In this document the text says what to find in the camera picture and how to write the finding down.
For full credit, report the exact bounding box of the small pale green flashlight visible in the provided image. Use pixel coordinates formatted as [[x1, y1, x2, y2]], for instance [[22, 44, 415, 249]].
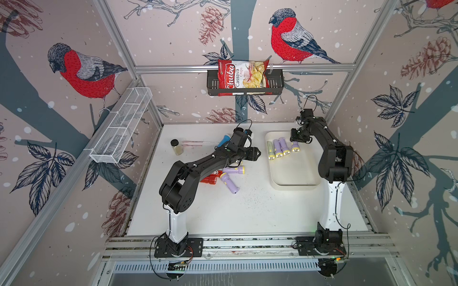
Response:
[[267, 141, 276, 160]]

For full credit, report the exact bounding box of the short purple flashlight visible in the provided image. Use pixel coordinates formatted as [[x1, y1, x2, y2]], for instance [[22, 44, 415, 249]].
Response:
[[279, 137, 291, 156]]

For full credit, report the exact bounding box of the small purple flashlight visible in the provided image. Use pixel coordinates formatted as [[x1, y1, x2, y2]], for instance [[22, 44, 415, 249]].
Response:
[[273, 139, 283, 158]]

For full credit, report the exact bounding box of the purple flashlight with yellow button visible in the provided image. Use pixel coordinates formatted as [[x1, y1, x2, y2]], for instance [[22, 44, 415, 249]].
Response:
[[223, 166, 245, 175]]

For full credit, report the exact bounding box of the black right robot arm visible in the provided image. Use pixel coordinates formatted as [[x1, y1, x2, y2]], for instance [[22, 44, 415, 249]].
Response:
[[290, 108, 354, 231]]

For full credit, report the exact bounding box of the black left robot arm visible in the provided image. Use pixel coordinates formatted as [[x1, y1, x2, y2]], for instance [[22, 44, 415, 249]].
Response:
[[159, 126, 261, 244]]

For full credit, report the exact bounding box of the cream plastic storage tray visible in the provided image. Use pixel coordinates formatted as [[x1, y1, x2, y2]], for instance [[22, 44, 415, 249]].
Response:
[[268, 139, 323, 191]]

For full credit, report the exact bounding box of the large purple flashlight yellow rim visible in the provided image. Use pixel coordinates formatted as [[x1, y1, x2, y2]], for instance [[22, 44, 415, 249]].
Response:
[[219, 172, 239, 194]]

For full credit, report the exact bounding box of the large red flashlight white logo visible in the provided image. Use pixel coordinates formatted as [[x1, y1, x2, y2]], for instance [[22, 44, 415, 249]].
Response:
[[200, 170, 223, 185]]

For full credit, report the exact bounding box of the small glass jar black lid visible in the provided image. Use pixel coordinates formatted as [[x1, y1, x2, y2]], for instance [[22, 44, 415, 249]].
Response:
[[171, 139, 184, 156]]

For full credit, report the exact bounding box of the red cassava chips bag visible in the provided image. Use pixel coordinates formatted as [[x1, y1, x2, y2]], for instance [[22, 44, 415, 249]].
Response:
[[218, 60, 270, 89]]

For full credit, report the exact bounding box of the black wall basket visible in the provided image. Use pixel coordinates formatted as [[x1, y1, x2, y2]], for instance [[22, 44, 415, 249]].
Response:
[[207, 70, 285, 96]]

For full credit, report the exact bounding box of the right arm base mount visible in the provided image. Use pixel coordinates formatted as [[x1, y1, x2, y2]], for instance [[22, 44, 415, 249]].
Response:
[[292, 222, 347, 256]]

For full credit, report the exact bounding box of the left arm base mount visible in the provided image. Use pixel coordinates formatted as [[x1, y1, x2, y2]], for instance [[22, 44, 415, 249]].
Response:
[[152, 233, 203, 259]]

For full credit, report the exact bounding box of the aluminium frame profile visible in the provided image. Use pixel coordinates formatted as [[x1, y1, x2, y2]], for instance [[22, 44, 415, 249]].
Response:
[[135, 62, 357, 75]]

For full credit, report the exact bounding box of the white wire mesh shelf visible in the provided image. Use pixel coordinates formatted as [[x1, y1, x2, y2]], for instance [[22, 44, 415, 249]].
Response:
[[89, 87, 152, 164]]

